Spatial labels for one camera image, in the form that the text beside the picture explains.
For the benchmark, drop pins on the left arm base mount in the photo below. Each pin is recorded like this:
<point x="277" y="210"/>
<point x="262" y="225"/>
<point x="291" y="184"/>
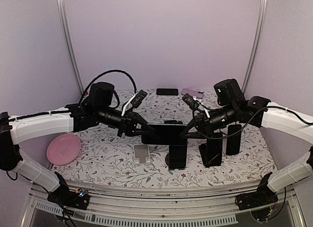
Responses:
<point x="78" y="199"/>

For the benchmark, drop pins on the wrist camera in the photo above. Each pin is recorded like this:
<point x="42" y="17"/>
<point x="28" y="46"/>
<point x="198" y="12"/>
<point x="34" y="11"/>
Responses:
<point x="195" y="105"/>
<point x="134" y="102"/>

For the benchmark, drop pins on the pink bowl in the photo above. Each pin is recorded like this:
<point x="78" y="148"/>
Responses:
<point x="63" y="149"/>

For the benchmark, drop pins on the silver phone stand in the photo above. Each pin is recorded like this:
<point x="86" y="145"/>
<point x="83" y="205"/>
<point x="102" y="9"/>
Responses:
<point x="141" y="154"/>

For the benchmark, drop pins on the left aluminium frame post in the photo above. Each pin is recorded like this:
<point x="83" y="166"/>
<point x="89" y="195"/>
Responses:
<point x="70" y="50"/>

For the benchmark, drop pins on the blue phone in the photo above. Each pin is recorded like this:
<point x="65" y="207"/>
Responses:
<point x="172" y="122"/>

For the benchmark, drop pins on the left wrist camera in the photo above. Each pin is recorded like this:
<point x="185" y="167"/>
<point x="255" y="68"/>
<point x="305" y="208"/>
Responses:
<point x="134" y="102"/>

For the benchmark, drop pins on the black folding phone stand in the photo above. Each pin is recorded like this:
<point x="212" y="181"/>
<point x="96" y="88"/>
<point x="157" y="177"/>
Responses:
<point x="202" y="150"/>

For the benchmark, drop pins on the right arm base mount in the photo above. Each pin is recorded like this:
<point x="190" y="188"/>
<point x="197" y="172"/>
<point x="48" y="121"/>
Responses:
<point x="262" y="196"/>

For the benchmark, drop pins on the front aluminium rail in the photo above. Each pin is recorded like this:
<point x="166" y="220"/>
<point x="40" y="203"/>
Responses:
<point x="112" y="206"/>

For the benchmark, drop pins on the floral table mat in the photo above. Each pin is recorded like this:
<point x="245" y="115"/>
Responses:
<point x="107" y="159"/>

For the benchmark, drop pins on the black stand wooden base front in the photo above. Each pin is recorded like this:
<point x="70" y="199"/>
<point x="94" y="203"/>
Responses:
<point x="167" y="161"/>

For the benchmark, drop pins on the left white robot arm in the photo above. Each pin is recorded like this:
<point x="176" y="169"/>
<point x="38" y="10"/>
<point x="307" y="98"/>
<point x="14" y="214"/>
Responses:
<point x="15" y="130"/>

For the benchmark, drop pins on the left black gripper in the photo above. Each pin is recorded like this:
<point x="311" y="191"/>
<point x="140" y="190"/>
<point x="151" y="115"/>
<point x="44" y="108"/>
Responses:
<point x="129" y="124"/>

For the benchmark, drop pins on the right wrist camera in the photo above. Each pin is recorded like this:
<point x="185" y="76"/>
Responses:
<point x="195" y="105"/>

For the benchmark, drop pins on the black phone front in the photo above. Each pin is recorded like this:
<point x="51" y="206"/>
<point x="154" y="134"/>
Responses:
<point x="214" y="152"/>

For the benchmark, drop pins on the right aluminium frame post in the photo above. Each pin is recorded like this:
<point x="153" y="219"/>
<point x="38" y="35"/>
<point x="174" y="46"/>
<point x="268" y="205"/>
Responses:
<point x="255" y="45"/>

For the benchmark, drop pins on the aluminium frame post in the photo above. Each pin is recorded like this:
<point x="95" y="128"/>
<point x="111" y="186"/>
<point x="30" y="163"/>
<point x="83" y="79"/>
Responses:
<point x="255" y="45"/>
<point x="70" y="50"/>

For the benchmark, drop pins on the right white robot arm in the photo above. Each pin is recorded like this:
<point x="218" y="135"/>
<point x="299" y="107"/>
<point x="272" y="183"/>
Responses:
<point x="293" y="152"/>

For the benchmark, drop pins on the purple phone at back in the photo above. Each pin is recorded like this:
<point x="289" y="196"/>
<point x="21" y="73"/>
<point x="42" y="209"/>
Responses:
<point x="193" y="93"/>

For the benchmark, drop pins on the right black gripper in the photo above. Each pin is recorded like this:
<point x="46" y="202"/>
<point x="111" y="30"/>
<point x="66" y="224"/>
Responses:
<point x="201" y="117"/>

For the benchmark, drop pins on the black phone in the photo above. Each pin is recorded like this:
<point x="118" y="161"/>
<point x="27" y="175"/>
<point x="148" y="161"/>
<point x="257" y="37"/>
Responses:
<point x="167" y="91"/>
<point x="214" y="152"/>
<point x="178" y="151"/>
<point x="233" y="143"/>

